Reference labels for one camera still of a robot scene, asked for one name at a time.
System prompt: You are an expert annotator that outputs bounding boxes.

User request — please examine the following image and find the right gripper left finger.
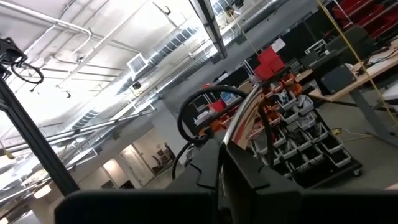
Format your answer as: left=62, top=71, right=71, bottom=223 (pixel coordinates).
left=167, top=136, right=224, bottom=200

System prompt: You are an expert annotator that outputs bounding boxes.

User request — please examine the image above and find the red shelf rack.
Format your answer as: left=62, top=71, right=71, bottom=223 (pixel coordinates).
left=331, top=0, right=398, bottom=40

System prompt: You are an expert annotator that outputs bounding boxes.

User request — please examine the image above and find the red storage bin stack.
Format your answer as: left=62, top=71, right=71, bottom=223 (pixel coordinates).
left=254, top=46, right=286, bottom=81

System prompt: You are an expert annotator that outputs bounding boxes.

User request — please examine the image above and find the black box on wooden desk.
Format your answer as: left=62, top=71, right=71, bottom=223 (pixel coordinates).
left=312, top=51, right=358, bottom=96

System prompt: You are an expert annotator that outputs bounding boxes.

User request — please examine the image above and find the black aluminium frame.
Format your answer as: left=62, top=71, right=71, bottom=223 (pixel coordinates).
left=0, top=74, right=80, bottom=197

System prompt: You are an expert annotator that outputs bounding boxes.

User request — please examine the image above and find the wooden desk with grey legs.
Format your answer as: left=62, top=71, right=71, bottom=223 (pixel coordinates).
left=295, top=39, right=398, bottom=147

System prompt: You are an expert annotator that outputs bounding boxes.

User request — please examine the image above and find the yellow cable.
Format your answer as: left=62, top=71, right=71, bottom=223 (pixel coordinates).
left=317, top=0, right=398, bottom=124

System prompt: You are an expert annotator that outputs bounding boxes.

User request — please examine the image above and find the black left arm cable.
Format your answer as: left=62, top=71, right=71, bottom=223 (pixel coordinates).
left=172, top=85, right=276, bottom=182

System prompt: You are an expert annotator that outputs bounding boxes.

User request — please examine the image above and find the black parts bin cart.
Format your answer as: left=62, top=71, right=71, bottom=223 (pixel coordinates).
left=192, top=71, right=364, bottom=189

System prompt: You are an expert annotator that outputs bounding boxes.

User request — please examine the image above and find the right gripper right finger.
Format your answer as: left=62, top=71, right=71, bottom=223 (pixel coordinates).
left=222, top=144, right=304, bottom=224

